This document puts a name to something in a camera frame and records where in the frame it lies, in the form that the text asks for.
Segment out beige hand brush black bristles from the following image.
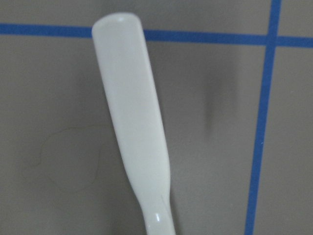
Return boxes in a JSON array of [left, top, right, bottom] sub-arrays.
[[92, 13, 176, 235]]

